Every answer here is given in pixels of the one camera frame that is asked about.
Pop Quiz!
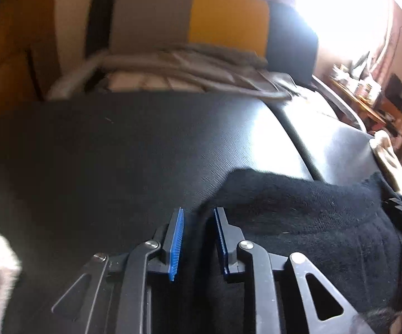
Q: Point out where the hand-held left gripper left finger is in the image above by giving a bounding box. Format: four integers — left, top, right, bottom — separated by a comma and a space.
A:
52, 208, 185, 334

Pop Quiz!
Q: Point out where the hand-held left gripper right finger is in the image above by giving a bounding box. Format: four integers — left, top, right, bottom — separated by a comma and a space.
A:
215, 208, 376, 334

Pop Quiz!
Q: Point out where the beige knit sweater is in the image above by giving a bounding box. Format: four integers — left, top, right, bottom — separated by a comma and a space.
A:
370, 130, 402, 188

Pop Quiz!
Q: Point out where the black knit sweater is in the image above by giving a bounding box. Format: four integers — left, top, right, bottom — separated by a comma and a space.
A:
187, 169, 402, 334

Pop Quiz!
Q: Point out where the wooden table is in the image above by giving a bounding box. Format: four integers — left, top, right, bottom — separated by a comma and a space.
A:
326, 73, 396, 136

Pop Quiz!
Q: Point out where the dark fur trim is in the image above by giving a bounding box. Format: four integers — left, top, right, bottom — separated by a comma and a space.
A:
352, 308, 402, 334

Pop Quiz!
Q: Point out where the black television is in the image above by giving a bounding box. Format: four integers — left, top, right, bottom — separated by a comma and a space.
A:
387, 73, 402, 112

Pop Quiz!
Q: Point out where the grey garment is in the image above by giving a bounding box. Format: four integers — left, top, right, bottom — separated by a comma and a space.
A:
98, 43, 313, 103

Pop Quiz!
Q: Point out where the bright window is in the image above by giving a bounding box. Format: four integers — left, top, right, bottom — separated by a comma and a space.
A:
288, 0, 396, 73

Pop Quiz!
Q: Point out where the grey yellow blue sofa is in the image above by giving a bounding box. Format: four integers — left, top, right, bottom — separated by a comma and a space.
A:
46, 0, 369, 133

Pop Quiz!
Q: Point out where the black hanging cloth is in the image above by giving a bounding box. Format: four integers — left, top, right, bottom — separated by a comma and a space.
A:
86, 0, 123, 56

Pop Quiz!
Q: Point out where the wooden wardrobe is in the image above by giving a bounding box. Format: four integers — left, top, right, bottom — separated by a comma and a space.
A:
0, 0, 59, 129

